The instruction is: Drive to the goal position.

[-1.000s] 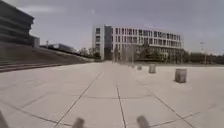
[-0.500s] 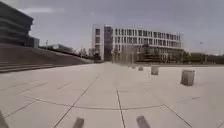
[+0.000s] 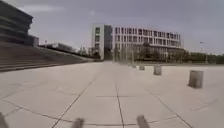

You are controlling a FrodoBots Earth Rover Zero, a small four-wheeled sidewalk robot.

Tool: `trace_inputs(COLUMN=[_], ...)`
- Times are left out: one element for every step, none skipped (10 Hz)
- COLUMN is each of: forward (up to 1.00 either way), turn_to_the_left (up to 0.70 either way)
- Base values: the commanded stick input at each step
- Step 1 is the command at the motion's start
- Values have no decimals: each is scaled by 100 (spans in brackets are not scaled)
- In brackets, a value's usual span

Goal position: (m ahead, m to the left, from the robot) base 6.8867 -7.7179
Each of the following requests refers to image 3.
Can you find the white multi-storey building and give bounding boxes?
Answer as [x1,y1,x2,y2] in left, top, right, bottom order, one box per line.
[90,22,185,62]

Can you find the pale stone slab plaza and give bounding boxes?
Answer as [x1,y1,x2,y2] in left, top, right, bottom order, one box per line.
[0,60,224,128]

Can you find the low distant building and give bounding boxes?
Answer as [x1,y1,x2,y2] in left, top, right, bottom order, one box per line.
[38,42,77,54]

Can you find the row of trees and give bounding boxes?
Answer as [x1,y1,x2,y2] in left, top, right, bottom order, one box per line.
[111,42,224,65]

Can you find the robot's own part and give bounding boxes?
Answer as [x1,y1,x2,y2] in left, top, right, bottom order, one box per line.
[136,115,151,128]
[70,117,86,128]

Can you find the wide stone stairs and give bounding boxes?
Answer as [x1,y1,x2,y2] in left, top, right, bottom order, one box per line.
[0,42,95,73]

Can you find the lamp pole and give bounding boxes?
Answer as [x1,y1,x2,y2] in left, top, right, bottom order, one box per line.
[199,41,209,65]

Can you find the dark layered building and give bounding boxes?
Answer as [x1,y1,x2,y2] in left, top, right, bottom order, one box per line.
[0,0,40,48]

